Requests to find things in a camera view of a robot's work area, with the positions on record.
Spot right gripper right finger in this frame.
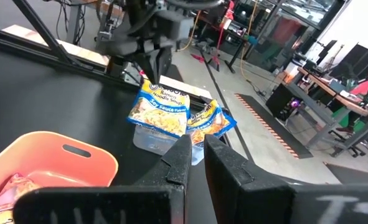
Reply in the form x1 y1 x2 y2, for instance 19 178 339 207
204 134 368 224

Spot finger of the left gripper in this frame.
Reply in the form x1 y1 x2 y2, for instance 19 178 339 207
135 52 158 85
157 47 173 78

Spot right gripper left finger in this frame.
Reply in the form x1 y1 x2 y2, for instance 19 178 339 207
13 134 193 224

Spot blue Maruchan ramen packet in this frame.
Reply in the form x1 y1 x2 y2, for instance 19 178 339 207
126 79 191 139
186 98 238 146

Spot translucent grey plastic bin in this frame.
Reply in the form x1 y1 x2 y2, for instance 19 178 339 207
132 123 205 166

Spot orange plastic bin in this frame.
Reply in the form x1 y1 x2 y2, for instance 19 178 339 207
0 130 120 224

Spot grey metal desk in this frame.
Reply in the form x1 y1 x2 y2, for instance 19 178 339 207
54 0 125 47

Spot black hazard-striped floor mat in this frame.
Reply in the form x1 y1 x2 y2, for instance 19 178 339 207
323 161 368 185
235 92 314 160

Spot black table mat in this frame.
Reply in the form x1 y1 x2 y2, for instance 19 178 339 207
0 46 222 224

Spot black computer tower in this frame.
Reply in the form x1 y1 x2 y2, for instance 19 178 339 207
266 83 300 122

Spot black office chair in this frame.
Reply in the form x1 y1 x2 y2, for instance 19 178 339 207
329 129 367 158

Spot wooden desk grey legs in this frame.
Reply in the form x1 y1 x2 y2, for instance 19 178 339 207
283 67 368 159

